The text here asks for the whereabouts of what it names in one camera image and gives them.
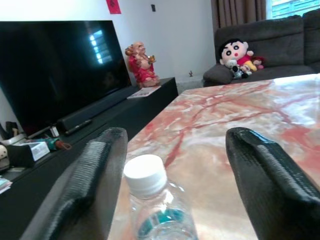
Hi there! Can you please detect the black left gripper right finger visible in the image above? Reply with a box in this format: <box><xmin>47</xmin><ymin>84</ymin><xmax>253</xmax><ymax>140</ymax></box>
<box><xmin>225</xmin><ymin>126</ymin><xmax>320</xmax><ymax>240</ymax></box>

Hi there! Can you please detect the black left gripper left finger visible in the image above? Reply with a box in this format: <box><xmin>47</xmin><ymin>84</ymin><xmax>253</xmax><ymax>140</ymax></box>
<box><xmin>19</xmin><ymin>126</ymin><xmax>129</xmax><ymax>240</ymax></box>

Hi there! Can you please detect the black tv cabinet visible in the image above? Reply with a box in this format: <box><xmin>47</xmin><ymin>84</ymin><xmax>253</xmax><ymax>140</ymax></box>
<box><xmin>0</xmin><ymin>76</ymin><xmax>179</xmax><ymax>240</ymax></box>

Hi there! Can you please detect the black remote control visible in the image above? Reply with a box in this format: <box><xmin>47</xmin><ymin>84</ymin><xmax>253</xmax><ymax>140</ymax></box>
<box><xmin>64</xmin><ymin>119</ymin><xmax>93</xmax><ymax>136</ymax></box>

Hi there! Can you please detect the white label box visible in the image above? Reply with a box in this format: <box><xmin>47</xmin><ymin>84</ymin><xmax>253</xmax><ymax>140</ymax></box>
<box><xmin>26</xmin><ymin>141</ymin><xmax>51</xmax><ymax>162</ymax></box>

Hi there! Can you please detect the marble pattern coffee table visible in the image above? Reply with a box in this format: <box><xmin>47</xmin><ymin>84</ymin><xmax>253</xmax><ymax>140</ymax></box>
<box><xmin>107</xmin><ymin>73</ymin><xmax>320</xmax><ymax>240</ymax></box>

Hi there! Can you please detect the black soundbar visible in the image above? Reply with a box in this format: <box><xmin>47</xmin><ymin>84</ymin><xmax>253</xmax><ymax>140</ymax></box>
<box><xmin>56</xmin><ymin>85</ymin><xmax>140</xmax><ymax>133</ymax></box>

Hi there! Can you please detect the clear plastic bottle white cap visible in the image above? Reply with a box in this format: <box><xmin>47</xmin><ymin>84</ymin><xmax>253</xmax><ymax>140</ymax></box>
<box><xmin>123</xmin><ymin>154</ymin><xmax>200</xmax><ymax>240</ymax></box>

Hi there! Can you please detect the white printed booklet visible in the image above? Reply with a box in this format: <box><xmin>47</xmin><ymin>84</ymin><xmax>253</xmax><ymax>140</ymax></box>
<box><xmin>126</xmin><ymin>86</ymin><xmax>162</xmax><ymax>100</ymax></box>

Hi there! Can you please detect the black flat screen television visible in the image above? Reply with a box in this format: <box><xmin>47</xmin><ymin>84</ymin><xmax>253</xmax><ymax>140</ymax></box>
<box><xmin>0</xmin><ymin>20</ymin><xmax>132</xmax><ymax>134</ymax></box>

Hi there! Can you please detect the small black white plush toy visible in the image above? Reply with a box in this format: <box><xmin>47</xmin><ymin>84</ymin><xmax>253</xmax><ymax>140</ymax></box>
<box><xmin>230</xmin><ymin>63</ymin><xmax>253</xmax><ymax>80</ymax></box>

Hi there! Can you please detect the small red haired doll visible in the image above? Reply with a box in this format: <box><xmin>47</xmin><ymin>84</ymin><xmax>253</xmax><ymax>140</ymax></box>
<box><xmin>250</xmin><ymin>55</ymin><xmax>266</xmax><ymax>70</ymax></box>

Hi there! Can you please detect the red laughing buddha statue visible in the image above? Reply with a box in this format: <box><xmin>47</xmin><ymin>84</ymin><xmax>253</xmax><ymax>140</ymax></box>
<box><xmin>124</xmin><ymin>41</ymin><xmax>161</xmax><ymax>89</ymax></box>

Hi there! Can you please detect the black haired boy plush doll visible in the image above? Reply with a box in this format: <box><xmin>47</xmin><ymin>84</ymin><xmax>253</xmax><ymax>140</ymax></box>
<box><xmin>218</xmin><ymin>38</ymin><xmax>258</xmax><ymax>76</ymax></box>

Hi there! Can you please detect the dark grey fabric sofa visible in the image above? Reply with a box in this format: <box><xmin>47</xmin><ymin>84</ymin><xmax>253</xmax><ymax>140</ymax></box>
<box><xmin>202</xmin><ymin>9</ymin><xmax>320</xmax><ymax>88</ymax></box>

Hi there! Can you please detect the brown curtain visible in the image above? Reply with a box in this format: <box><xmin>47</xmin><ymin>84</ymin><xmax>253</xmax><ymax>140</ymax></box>
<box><xmin>210</xmin><ymin>0</ymin><xmax>267</xmax><ymax>30</ymax></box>

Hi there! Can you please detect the window with blinds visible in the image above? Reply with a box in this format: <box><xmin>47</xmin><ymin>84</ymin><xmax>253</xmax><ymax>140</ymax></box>
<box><xmin>265</xmin><ymin>0</ymin><xmax>320</xmax><ymax>20</ymax></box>

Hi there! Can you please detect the teal handled tool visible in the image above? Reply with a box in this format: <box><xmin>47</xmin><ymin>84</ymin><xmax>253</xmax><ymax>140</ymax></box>
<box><xmin>44</xmin><ymin>137</ymin><xmax>73</xmax><ymax>152</ymax></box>

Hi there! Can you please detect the red paper wall decoration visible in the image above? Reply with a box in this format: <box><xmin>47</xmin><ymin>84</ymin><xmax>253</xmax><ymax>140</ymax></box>
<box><xmin>105</xmin><ymin>0</ymin><xmax>122</xmax><ymax>15</ymax></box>

